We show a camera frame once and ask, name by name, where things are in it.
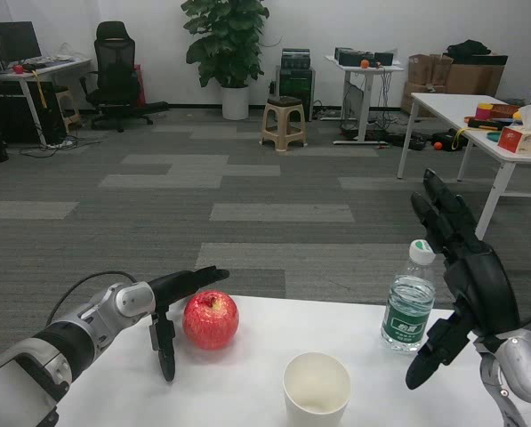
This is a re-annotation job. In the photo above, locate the clear water bottle green label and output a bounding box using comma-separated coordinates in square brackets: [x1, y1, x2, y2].
[379, 238, 438, 355]

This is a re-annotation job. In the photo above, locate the red apple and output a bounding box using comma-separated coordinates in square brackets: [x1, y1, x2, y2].
[182, 290, 240, 351]

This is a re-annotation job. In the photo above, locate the black cabinet under desk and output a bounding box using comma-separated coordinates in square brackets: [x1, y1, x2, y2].
[0, 80, 68, 144]

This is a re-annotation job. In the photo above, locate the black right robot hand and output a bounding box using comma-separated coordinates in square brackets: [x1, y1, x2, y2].
[405, 167, 522, 391]

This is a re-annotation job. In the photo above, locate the black office chair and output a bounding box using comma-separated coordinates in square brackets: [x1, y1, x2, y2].
[78, 20, 170, 133]

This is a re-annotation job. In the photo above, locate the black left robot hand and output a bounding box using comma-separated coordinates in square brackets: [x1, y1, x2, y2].
[148, 265, 230, 383]

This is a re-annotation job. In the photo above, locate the white office desk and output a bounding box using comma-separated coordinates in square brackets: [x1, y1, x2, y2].
[0, 56, 93, 146]

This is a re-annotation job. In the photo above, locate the black stereo unit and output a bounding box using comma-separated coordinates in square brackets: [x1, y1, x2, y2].
[280, 47, 311, 68]

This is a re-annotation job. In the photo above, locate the red panel behind chair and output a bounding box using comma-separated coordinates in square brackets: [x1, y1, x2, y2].
[133, 64, 146, 107]

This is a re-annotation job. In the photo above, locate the black bag on box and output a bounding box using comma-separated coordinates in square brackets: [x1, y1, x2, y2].
[447, 39, 493, 57]

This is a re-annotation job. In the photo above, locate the orange wooden tray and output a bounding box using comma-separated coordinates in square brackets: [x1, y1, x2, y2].
[491, 102, 524, 119]

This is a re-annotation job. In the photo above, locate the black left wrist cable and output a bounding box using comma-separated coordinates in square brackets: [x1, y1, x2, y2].
[45, 270, 140, 328]

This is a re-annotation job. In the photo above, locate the large cardboard box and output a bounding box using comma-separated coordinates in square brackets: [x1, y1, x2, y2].
[445, 52, 510, 97]

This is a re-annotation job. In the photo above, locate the large white table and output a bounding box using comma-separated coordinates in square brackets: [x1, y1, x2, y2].
[397, 92, 531, 241]

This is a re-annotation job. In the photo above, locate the beige plastic stool brown seat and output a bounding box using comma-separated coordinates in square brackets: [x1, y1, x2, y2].
[259, 95, 308, 152]

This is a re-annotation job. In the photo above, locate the wide black device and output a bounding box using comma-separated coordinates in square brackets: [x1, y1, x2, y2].
[334, 46, 375, 67]

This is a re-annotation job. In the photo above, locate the black computer monitor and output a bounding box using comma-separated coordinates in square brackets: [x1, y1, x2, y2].
[0, 20, 43, 66]

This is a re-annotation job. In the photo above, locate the white paper cup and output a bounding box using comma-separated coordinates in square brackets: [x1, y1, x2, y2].
[282, 351, 352, 427]

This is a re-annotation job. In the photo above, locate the red tissue box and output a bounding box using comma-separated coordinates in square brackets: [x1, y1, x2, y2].
[496, 103, 531, 155]

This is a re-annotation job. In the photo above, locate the green plant in white pot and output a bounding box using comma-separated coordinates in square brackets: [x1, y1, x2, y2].
[180, 0, 270, 121]

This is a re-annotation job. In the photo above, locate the black bag on floor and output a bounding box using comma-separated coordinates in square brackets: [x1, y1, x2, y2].
[431, 128, 469, 153]

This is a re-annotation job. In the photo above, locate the black green equipment cabinet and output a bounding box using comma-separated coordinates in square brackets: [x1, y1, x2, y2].
[275, 65, 315, 122]

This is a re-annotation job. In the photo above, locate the low cardboard box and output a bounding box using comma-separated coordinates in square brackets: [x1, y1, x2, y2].
[400, 81, 448, 117]

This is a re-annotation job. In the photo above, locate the long black tool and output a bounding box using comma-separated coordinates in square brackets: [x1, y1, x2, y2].
[464, 116, 515, 131]

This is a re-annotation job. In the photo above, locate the small white standing desk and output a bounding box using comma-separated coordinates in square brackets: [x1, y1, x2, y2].
[325, 53, 405, 147]

